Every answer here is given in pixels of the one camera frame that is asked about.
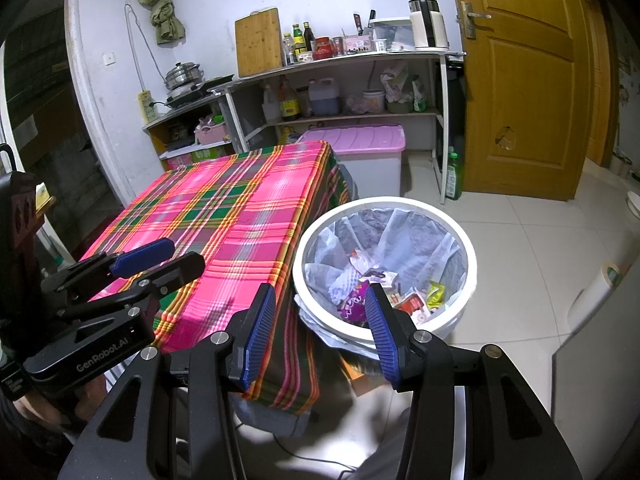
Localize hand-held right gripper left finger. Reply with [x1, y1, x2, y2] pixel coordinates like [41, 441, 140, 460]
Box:
[57, 282, 277, 480]

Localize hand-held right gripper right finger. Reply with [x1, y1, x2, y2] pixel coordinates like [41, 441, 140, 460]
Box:
[363, 282, 583, 480]

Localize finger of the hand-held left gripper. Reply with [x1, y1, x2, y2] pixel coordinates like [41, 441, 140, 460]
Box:
[41, 238, 176, 294]
[59, 252, 206, 334]

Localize red drink carton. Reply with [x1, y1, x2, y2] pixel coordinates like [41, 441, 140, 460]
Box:
[395, 294, 431, 324]

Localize purple snack wrapper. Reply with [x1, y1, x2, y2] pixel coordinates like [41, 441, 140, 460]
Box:
[337, 285, 373, 322]

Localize purple milk carton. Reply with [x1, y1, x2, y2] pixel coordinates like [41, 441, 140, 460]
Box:
[364, 269, 401, 287]

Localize long white foam fruit net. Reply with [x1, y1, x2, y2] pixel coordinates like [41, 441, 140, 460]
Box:
[327, 267, 361, 306]

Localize white trash bin with liner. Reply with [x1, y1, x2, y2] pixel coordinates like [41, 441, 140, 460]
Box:
[291, 196, 477, 361]

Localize pink plaid tablecloth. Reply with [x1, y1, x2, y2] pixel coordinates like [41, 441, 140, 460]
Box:
[75, 141, 352, 417]

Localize wooden shelf cabinet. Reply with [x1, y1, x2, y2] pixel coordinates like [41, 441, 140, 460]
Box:
[142, 100, 236, 172]

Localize green cardboard box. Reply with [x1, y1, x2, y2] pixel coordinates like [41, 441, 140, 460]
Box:
[192, 146, 233, 162]

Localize pink plastic basket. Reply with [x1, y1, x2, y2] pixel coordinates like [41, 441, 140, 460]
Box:
[194, 122, 231, 147]

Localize steel pot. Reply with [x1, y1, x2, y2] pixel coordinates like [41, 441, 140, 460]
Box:
[165, 61, 206, 92]

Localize white plastic bottle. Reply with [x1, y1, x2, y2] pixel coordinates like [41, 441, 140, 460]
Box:
[262, 84, 281, 124]

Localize storage box with purple lid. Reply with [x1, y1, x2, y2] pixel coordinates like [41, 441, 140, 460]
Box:
[297, 124, 407, 199]

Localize soy sauce bottle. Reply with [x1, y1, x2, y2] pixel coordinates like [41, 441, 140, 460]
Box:
[277, 76, 302, 121]

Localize dark liquid jug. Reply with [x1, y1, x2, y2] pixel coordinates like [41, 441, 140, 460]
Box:
[307, 77, 342, 117]

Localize wooden cutting board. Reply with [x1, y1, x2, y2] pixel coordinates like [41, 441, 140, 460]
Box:
[235, 7, 285, 78]

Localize hanging green cloth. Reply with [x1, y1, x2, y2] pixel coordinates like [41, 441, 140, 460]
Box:
[132, 0, 186, 46]

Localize plastic bags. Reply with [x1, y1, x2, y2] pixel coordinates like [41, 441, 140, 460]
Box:
[380, 62, 429, 114]

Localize metal kitchen shelf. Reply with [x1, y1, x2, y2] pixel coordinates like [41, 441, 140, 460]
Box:
[207, 50, 467, 206]

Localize wooden door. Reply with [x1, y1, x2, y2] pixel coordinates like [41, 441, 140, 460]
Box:
[445, 0, 592, 204]

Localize pink knife holder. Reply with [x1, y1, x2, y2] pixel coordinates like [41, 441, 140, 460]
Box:
[345, 34, 376, 54]

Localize clear plastic container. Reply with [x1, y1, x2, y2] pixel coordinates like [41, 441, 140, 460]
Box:
[370, 18, 416, 52]

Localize white electric kettle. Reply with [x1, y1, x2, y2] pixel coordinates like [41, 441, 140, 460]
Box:
[408, 0, 450, 51]

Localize metal door handle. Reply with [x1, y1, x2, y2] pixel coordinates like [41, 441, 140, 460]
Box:
[457, 1, 492, 40]

